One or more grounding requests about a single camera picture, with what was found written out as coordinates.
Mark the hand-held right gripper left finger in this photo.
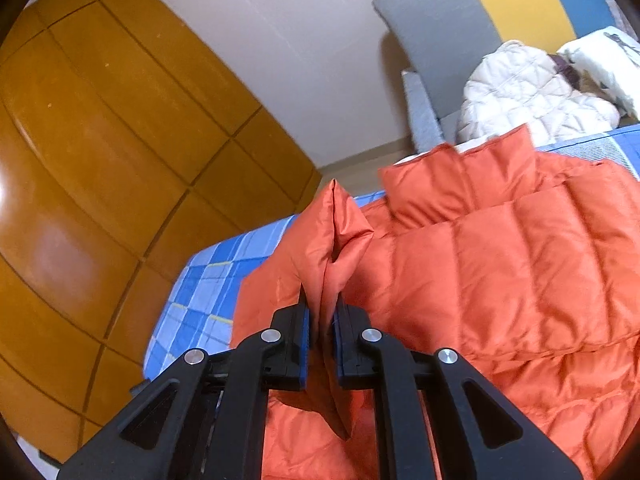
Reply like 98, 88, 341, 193
57, 287, 313, 480

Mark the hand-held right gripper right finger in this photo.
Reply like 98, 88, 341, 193
331, 294, 583, 480

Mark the orange puffer jacket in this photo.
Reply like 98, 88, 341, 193
230, 124, 640, 480

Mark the blue plaid bedsheet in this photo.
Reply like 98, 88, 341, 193
142, 125, 640, 381

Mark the wooden wardrobe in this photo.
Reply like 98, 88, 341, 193
0, 0, 323, 466

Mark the white quilted jacket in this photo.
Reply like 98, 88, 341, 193
457, 40, 621, 143

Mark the grey yellow blue headboard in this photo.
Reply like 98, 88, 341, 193
372, 0, 623, 111

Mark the dark purple cloth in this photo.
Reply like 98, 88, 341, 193
550, 52, 608, 96

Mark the white printed pillow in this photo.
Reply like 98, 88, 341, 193
556, 26, 640, 113

